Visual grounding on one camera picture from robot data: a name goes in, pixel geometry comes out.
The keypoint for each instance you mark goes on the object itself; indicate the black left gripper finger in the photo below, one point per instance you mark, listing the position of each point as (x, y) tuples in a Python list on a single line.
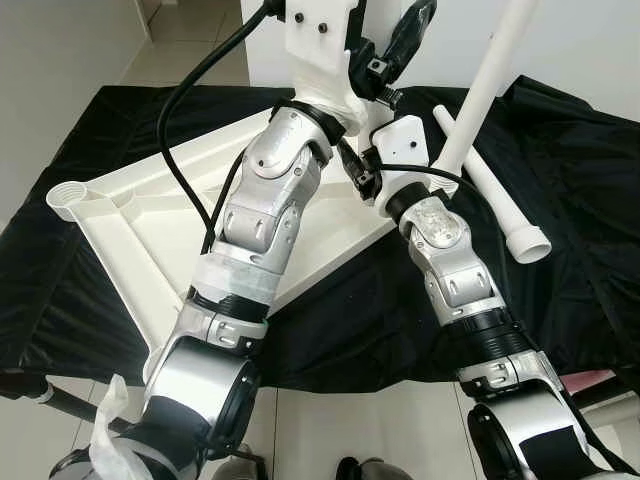
[(415, 30)]

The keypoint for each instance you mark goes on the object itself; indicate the white plastic table leg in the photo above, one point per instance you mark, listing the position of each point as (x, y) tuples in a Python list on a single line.
[(487, 90), (500, 200)]

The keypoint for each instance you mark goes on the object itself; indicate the white plastic table top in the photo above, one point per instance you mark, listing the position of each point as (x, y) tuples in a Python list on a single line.
[(130, 240)]

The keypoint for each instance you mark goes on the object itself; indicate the black table cloth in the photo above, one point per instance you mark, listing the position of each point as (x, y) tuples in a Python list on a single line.
[(560, 300)]

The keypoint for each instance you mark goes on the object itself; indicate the grey right robot foot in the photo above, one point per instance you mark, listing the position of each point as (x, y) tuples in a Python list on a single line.
[(360, 470)]

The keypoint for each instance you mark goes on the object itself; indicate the pink plastic object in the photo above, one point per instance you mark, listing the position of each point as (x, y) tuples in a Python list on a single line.
[(590, 378)]

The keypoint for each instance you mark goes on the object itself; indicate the black metal bar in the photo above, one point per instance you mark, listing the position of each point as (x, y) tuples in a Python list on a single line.
[(605, 392)]

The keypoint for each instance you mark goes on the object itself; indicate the black metal rod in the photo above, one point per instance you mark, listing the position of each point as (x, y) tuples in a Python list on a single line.
[(80, 405)]

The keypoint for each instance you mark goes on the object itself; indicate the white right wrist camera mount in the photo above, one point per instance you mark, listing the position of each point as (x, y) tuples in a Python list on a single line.
[(405, 145)]

